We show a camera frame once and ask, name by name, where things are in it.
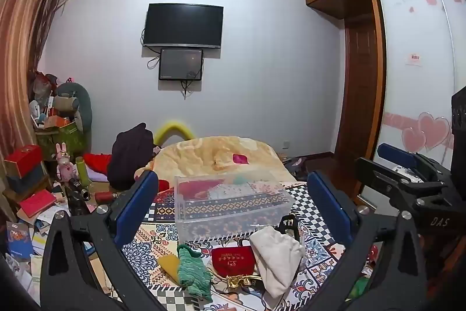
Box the red book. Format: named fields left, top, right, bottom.
left=19, top=190, right=58, bottom=219

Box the small black monitor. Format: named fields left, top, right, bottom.
left=159, top=48, right=204, bottom=82

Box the clear plastic storage box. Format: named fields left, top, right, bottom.
left=174, top=169, right=297, bottom=243

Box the pile of papers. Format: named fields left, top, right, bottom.
left=22, top=203, right=71, bottom=261

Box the yellow curved cushion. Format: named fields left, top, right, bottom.
left=153, top=120, right=197, bottom=148

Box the red gift box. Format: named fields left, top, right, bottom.
left=4, top=145, right=44, bottom=178

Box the patterned bed sheet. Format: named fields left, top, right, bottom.
left=118, top=182, right=366, bottom=311

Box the black backpack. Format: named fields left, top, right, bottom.
left=107, top=123, right=158, bottom=191

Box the brown wooden door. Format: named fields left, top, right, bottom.
left=334, top=20, right=378, bottom=168

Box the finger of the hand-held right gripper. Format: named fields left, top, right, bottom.
left=355, top=157, right=443, bottom=205
left=377, top=143, right=453, bottom=184

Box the clutter of boxes and bags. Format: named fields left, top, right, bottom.
left=29, top=72, right=70, bottom=132

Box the green cylinder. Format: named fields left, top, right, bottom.
left=75, top=157, right=90, bottom=184

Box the dark box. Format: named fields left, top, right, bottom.
left=5, top=165, right=49, bottom=194

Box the green knitted cloth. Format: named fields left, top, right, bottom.
left=177, top=243, right=214, bottom=302

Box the grey green plush toy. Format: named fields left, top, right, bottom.
left=54, top=81, right=94, bottom=134

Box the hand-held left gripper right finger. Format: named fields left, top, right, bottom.
left=287, top=170, right=425, bottom=311

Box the pink bunny doll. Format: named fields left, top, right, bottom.
left=55, top=143, right=78, bottom=182

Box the red cloth in box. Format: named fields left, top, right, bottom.
left=181, top=179, right=223, bottom=200

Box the blue book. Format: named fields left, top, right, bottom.
left=6, top=222, right=36, bottom=258

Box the red cylinder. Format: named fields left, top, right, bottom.
left=95, top=191, right=119, bottom=204

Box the gold ribbon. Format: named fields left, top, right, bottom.
left=224, top=275, right=254, bottom=288

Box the black wall television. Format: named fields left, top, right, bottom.
left=143, top=3, right=224, bottom=50

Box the yellow cloth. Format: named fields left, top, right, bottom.
left=158, top=254, right=182, bottom=287

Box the white dotted cloth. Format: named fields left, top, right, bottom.
left=209, top=183, right=253, bottom=203

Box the white cloth bag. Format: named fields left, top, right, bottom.
left=249, top=225, right=306, bottom=299

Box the red drawstring pouch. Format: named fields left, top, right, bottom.
left=211, top=245, right=259, bottom=279

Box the wooden wardrobe with heart doors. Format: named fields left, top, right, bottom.
left=303, top=0, right=466, bottom=208

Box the black flashlight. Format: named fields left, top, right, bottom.
left=69, top=178, right=91, bottom=202

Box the brown striped curtain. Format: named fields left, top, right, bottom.
left=0, top=0, right=73, bottom=169

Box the black patterned strap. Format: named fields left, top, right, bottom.
left=275, top=213, right=303, bottom=243

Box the beige blanket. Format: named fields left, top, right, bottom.
left=144, top=137, right=298, bottom=188

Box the green bag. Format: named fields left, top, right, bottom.
left=36, top=123, right=88, bottom=161

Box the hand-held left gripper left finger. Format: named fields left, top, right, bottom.
left=39, top=171, right=172, bottom=311

